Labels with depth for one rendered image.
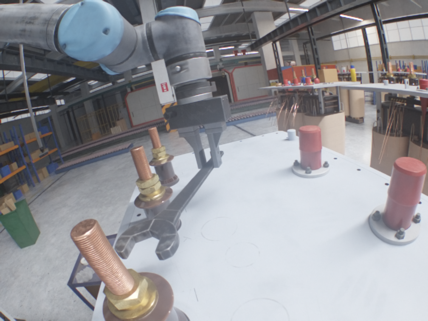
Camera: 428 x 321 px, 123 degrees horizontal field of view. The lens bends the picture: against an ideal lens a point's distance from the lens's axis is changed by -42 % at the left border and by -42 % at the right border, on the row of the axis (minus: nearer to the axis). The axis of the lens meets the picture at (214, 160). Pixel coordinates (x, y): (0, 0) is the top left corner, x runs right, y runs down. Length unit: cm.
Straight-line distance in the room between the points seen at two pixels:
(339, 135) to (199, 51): 252
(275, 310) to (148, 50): 49
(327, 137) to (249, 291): 244
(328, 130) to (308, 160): 204
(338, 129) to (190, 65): 250
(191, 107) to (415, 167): 44
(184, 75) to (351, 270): 45
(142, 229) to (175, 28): 35
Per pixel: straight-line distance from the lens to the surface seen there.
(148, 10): 1161
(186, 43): 40
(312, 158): 60
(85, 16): 31
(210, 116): 40
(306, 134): 58
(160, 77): 1047
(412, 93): 150
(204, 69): 40
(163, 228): 28
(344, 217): 46
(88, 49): 29
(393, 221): 43
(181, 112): 42
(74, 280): 138
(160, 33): 41
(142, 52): 42
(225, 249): 40
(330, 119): 263
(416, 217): 47
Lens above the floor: 165
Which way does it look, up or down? 20 degrees down
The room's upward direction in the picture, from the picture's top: 12 degrees counter-clockwise
